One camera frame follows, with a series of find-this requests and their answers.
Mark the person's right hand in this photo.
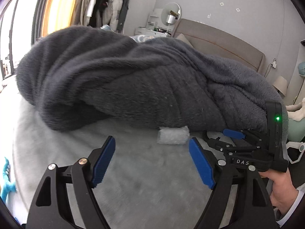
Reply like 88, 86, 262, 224
259, 169, 299, 214

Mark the white dressing table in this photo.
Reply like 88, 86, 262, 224
134, 8, 174, 37

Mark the yellow curtain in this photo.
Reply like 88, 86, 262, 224
41, 0, 76, 37

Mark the window with dark frame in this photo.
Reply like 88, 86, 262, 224
1, 0, 19, 79

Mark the beige upholstered headboard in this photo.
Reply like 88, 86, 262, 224
172, 19, 265, 74

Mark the light blue patterned quilt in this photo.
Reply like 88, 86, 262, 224
100, 24, 155, 43

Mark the grey curtain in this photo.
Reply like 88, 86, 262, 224
31, 0, 47, 45

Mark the bedside lamp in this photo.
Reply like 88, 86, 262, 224
273, 76, 288, 97

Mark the bed with light grey sheet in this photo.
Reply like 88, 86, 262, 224
13, 99, 211, 228

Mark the clothes rack with clothes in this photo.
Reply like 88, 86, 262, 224
70, 0, 130, 33

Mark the dark grey fleece blanket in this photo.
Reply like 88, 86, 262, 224
17, 26, 282, 132

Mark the round vanity mirror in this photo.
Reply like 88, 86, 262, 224
161, 2, 181, 26

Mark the blue dinosaur toy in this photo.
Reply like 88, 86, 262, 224
1, 157, 17, 203

